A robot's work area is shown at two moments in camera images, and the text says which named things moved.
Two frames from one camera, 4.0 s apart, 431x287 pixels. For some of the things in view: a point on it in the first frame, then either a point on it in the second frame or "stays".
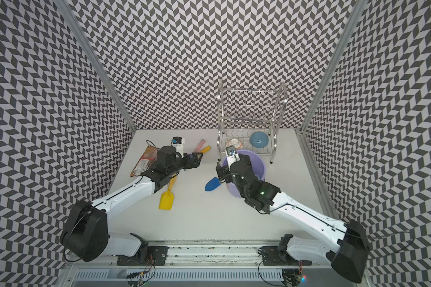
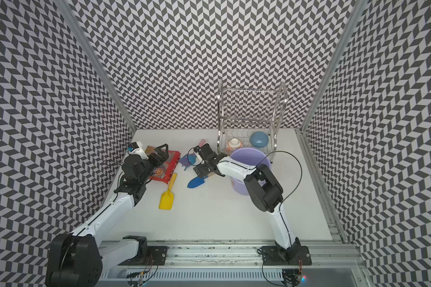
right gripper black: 223,173 → 200,167
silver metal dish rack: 248,119 stays
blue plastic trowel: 212,184 → 197,181
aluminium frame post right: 317,92 stays
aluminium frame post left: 67,13 stays
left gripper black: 196,162 → 163,156
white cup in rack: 235,142 stays
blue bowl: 259,139 stays
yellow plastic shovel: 166,200 stays
